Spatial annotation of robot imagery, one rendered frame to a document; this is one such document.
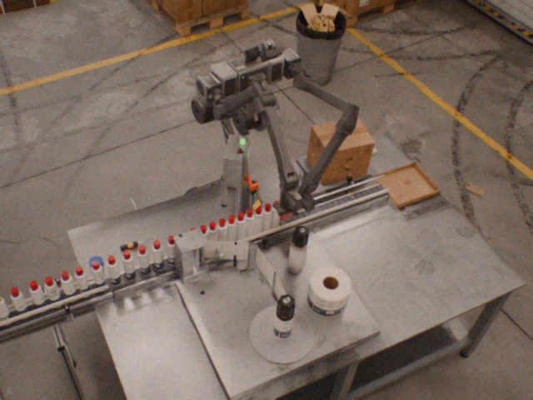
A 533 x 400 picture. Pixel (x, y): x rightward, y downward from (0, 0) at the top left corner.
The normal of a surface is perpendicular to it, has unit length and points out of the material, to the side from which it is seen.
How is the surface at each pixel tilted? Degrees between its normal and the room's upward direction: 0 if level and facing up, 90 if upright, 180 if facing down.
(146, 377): 0
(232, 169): 90
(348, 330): 0
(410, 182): 0
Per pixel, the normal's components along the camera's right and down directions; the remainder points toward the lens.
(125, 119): 0.06, -0.67
